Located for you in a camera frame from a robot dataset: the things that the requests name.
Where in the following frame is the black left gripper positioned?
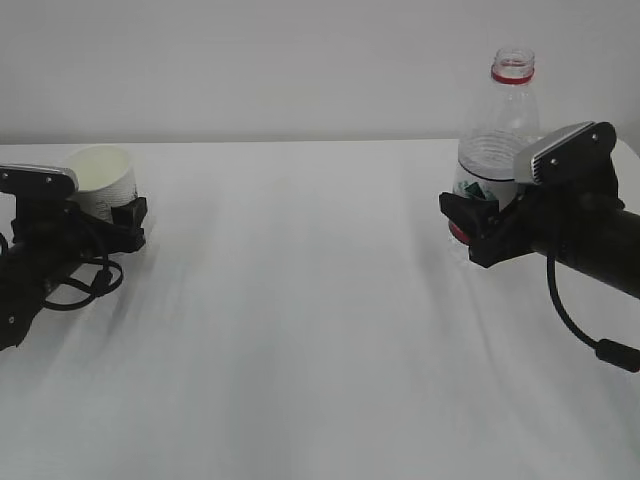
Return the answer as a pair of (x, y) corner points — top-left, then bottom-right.
(9, 197), (148, 270)

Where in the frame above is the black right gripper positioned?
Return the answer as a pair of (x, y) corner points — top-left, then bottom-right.
(439, 155), (624, 268)

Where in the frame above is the white paper cup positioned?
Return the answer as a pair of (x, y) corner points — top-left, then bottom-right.
(65, 145), (138, 223)

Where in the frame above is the clear red-label water bottle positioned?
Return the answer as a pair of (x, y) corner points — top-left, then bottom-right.
(448, 46), (542, 251)

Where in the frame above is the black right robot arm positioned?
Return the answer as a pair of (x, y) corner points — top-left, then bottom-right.
(439, 159), (639, 298)

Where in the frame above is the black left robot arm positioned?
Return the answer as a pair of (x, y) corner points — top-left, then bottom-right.
(1, 197), (148, 350)

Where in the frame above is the black left camera cable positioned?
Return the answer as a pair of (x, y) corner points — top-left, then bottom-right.
(0, 219), (124, 311)

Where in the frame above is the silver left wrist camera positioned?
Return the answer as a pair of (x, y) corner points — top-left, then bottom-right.
(1, 164), (79, 200)

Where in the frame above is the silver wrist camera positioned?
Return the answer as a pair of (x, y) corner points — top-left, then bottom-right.
(513, 121), (617, 186)
(1, 164), (79, 200)

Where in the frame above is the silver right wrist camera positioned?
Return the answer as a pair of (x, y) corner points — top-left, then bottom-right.
(513, 121), (617, 186)

